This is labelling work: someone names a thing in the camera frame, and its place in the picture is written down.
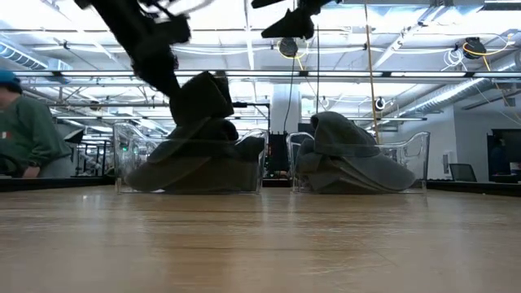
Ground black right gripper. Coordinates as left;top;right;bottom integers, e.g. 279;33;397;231
251;0;341;41

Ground clear plastic bin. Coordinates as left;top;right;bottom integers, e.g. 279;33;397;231
112;121;269;195
286;130;431;195

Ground person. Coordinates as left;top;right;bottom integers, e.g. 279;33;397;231
0;68;75;179
488;137;512;176

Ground overhead light bar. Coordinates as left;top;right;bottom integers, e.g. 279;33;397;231
11;68;521;81

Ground black office chair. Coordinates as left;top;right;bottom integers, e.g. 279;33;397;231
449;162;478;183

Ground black ceiling cord reel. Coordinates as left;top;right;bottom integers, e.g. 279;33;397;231
278;37;300;59
462;36;488;60

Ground light grey baseball cap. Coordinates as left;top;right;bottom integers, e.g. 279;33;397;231
295;111;417;195

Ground charcoal baseball cap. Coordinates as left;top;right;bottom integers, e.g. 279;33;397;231
125;136;266;194

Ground silver ventilation duct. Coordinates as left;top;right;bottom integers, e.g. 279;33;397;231
401;52;521;117

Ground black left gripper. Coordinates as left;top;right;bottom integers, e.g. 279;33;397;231
75;0;192;99

